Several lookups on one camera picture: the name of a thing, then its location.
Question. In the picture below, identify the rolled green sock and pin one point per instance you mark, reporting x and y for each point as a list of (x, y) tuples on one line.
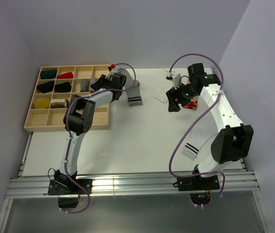
[(48, 74)]

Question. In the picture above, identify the beige red reindeer sock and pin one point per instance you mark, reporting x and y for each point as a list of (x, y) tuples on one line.
[(193, 104)]

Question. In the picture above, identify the dark grey sock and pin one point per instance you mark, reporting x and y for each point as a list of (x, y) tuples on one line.
[(84, 86)]

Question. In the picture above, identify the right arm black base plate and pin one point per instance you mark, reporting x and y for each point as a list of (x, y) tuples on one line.
[(197, 183)]

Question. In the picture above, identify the rolled yellow sock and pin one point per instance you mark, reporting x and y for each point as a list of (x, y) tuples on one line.
[(42, 104)]

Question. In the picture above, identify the beige sock with rust stripes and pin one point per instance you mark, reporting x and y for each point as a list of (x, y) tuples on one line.
[(94, 81)]

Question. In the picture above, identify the rolled dark sock in tray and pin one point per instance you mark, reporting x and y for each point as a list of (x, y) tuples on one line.
[(45, 87)]

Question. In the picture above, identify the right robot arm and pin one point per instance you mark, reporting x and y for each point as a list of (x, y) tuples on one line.
[(233, 138)]

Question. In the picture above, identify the rolled red sock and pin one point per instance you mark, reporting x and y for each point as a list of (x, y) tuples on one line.
[(68, 75)]

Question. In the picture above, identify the white sock with black stripes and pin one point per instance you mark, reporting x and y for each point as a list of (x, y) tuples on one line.
[(192, 146)]

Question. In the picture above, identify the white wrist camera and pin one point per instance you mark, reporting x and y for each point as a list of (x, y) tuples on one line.
[(112, 69), (175, 78)]

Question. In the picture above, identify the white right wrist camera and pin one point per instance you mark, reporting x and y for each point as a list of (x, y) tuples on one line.
[(175, 78)]

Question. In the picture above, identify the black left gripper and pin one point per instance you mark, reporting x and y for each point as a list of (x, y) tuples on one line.
[(99, 84)]

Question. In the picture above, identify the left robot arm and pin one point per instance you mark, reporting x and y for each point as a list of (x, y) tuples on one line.
[(78, 121)]

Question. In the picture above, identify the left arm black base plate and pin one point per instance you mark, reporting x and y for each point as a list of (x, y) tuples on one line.
[(57, 189)]

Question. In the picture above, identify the grey sock with black stripes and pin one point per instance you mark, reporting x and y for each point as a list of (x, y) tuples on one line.
[(133, 90)]

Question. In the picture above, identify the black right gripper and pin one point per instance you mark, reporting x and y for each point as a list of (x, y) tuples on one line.
[(172, 94)]

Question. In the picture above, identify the rolled brown white sock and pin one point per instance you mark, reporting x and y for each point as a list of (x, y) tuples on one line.
[(59, 103)]

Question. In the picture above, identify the plain white sock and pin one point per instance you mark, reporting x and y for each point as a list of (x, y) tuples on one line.
[(160, 95)]

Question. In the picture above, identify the wooden compartment tray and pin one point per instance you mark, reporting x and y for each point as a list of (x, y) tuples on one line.
[(52, 119)]

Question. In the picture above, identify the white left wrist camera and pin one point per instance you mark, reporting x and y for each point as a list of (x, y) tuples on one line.
[(112, 69)]

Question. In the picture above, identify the rolled black sock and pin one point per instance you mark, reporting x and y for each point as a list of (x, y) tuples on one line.
[(63, 87)]

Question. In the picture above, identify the aluminium extrusion rail frame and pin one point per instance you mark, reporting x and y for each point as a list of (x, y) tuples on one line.
[(132, 188)]

